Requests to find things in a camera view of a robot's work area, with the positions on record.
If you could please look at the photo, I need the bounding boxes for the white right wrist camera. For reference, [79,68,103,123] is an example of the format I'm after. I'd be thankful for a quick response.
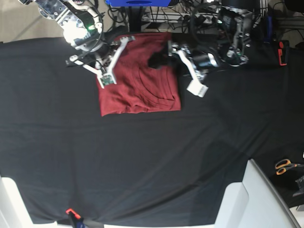
[96,72,117,89]

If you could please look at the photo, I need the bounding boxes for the black crumpled object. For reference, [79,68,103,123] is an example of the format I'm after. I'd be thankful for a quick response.
[293,176,304,197]

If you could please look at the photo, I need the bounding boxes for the white table frame right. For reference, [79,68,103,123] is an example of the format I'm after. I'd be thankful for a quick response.
[214,159,300,228]

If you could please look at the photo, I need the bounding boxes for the blue box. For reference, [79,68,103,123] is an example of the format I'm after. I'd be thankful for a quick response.
[105,0,170,7]

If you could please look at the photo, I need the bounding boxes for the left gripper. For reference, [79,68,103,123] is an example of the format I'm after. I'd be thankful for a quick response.
[147,41,220,82]

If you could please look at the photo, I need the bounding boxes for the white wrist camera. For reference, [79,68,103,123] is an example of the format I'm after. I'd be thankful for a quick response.
[187,80,208,98]
[96,72,117,89]

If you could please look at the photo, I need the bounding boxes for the black table cloth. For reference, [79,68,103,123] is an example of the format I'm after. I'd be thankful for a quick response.
[0,38,304,227]

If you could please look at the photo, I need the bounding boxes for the yellow-handled scissors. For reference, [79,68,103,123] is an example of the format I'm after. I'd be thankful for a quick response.
[275,159,304,175]

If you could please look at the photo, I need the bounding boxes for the white power strip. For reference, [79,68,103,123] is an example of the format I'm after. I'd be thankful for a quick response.
[142,11,216,24]

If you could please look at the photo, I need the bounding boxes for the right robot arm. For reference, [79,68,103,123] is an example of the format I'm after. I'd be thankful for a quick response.
[33,0,132,78]

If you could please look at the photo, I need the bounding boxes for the blue handled tool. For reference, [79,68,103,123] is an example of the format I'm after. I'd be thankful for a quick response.
[263,16,273,43]

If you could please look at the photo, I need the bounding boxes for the white table frame left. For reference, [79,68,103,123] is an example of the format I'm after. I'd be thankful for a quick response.
[0,177,58,228]

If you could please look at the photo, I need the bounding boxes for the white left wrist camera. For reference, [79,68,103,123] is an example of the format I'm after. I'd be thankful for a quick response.
[187,80,208,98]

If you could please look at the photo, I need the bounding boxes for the blue clamp with orange tip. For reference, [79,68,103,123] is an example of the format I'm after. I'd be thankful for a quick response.
[66,208,86,228]

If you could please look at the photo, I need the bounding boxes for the white table frame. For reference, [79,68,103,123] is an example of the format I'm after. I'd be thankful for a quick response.
[0,177,58,228]
[214,159,300,228]

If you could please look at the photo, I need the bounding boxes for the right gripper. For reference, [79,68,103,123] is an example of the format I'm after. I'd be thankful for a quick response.
[66,36,135,75]

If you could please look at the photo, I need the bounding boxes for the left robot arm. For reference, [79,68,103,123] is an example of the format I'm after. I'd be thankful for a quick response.
[148,0,256,83]

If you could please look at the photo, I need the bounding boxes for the black and orange clamp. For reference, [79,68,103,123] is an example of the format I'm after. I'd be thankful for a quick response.
[277,40,290,66]

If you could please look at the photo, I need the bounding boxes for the red long-sleeve T-shirt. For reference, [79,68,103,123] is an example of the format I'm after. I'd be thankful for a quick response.
[98,32,181,116]

